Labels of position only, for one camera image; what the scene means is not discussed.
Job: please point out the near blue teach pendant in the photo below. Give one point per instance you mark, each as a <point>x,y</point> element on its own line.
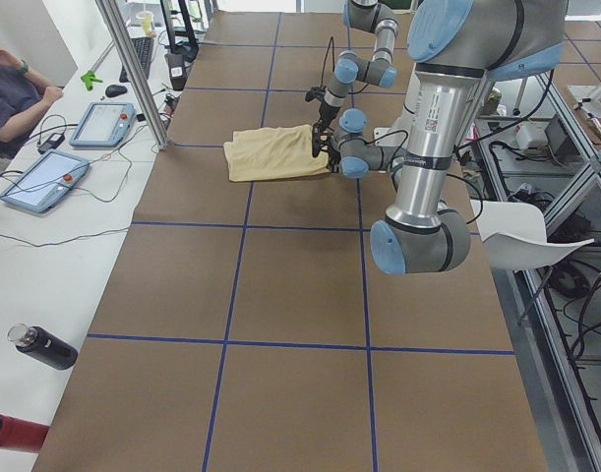
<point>42,186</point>

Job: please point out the red thermos bottle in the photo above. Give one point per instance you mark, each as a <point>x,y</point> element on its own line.
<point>21,435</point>

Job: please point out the aluminium frame post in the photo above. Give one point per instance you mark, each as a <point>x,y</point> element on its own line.
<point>112,18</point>

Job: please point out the seated person in grey shirt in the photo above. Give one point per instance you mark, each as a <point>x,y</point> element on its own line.
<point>25,98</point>

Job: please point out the green plastic clamp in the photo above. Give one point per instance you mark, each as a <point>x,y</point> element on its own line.
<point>89,79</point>

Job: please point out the white curved plastic sheet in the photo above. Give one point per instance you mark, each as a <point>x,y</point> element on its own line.
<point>515,237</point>

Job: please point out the black keyboard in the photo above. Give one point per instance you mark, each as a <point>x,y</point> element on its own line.
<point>143,47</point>

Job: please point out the black thermos bottle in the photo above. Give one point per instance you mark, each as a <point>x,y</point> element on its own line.
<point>43,346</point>

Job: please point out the blue teach pendant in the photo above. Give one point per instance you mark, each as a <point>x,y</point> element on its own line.
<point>42,186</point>
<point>104,125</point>

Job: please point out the far blue teach pendant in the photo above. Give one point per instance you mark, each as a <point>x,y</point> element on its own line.
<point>104,125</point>

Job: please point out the cream long-sleeve graphic shirt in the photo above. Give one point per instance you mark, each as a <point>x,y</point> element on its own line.
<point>273,153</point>

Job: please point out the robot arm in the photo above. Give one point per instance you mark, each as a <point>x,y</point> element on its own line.
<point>348,68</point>
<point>455,46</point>

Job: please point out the brown paper table cover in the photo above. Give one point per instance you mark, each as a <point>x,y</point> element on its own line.
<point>245,327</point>

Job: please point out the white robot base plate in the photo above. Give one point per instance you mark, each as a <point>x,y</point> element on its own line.
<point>387,137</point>

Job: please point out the black computer mouse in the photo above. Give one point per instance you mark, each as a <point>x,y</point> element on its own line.
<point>115,90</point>

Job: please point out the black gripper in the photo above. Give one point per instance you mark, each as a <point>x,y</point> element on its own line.
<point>332,156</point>
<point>324,117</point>

